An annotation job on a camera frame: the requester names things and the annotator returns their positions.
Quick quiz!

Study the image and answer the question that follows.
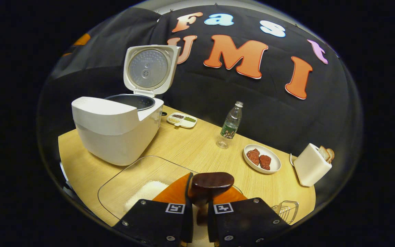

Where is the dark wooden spoon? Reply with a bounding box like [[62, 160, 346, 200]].
[[187, 172, 235, 227]]

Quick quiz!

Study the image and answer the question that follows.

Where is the white toaster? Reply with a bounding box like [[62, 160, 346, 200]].
[[293, 143, 332, 187]]

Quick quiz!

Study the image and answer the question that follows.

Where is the clear plastic water bottle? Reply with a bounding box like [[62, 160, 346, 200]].
[[216, 101, 244, 149]]

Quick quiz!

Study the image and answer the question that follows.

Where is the red meat piece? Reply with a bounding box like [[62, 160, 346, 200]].
[[247, 148, 261, 166], [259, 155, 272, 171]]

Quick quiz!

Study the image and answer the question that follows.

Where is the white rice cooker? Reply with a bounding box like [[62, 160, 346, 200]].
[[71, 45, 181, 166]]

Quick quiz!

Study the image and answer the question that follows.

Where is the metal wire chopstick holder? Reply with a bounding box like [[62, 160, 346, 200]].
[[271, 201, 300, 225]]

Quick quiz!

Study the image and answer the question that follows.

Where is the white rice heap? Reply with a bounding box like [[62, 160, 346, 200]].
[[124, 181, 215, 247]]

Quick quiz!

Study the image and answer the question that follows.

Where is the white divided bean dish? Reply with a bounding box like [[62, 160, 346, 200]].
[[166, 112, 198, 129]]

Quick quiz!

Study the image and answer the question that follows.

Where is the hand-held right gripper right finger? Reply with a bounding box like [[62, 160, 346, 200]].
[[207, 185, 291, 247]]

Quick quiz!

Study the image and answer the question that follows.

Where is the white oval plate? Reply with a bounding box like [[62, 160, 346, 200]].
[[243, 144, 282, 175]]

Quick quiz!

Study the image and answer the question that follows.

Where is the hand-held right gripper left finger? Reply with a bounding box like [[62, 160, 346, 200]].
[[112, 173, 194, 247]]

